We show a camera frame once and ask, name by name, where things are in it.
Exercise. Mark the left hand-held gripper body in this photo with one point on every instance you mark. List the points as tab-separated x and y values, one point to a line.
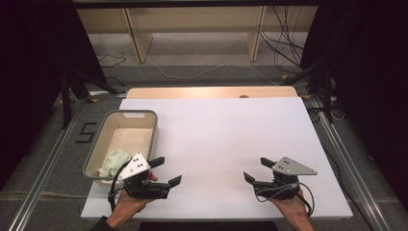
134	166

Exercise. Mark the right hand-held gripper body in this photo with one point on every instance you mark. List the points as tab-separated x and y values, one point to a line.
293	168

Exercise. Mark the person's right hand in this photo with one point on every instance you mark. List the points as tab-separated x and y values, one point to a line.
295	208

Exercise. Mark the person's left hand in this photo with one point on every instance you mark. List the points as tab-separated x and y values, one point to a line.
125	207

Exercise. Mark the pale green cloth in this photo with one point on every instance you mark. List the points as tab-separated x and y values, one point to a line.
115	162

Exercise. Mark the grey plastic basket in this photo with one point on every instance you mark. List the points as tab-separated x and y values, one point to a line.
128	128

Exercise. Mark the white board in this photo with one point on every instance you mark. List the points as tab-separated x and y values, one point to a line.
218	138

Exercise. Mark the person's dark clothing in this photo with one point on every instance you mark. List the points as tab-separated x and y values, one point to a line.
208	226

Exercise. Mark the black metal stand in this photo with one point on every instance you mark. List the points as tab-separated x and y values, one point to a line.
324	83

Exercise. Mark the black tripod stand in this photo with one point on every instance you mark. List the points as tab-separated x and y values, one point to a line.
73	86

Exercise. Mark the dark curtain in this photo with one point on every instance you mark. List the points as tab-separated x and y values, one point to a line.
372	80
32	80

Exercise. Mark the wooden shelf unit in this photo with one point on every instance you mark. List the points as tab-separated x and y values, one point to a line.
192	22

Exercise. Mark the aluminium rail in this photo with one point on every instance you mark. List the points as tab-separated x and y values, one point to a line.
352	173
45	173

